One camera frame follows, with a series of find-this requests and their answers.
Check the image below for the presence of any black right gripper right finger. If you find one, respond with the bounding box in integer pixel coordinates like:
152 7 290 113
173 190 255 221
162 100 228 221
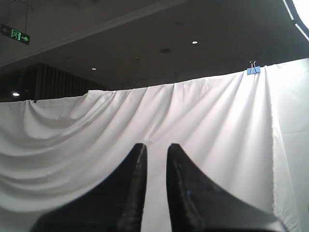
166 144 287 232

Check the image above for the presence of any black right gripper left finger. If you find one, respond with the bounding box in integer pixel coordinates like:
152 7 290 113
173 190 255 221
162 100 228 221
31 143 147 232

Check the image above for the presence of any white backdrop cloth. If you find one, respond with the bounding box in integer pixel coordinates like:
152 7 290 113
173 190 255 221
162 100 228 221
0 59 309 232

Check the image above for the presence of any blue binder clip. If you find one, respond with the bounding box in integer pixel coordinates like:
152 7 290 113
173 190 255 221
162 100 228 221
247 60 261 75

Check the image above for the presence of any green exit sign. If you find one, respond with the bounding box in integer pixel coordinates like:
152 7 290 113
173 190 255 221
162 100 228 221
0 24 30 45

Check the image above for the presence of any bright ceiling light panel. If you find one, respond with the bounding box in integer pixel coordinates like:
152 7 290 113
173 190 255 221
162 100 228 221
283 0 309 41

